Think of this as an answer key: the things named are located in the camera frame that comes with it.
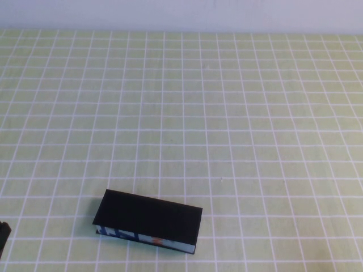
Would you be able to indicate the black printed glasses case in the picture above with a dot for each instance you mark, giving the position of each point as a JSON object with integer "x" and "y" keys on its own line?
{"x": 147, "y": 215}

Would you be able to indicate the green checked tablecloth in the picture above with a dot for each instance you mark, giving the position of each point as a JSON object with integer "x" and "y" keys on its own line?
{"x": 181, "y": 113}

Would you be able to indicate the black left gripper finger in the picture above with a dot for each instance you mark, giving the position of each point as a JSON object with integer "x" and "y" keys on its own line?
{"x": 3, "y": 235}

